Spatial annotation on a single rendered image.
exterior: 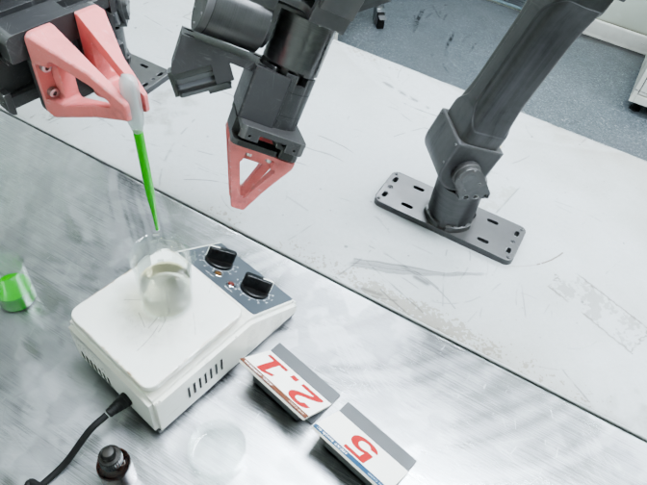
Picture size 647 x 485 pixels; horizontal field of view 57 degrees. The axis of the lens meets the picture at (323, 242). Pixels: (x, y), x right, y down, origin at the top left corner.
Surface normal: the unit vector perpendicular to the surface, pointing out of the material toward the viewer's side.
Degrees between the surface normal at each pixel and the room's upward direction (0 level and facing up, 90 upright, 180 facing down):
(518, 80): 89
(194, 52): 70
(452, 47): 0
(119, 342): 0
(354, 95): 0
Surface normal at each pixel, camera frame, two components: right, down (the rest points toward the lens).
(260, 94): 0.19, 0.49
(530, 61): 0.11, 0.75
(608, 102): 0.09, -0.65
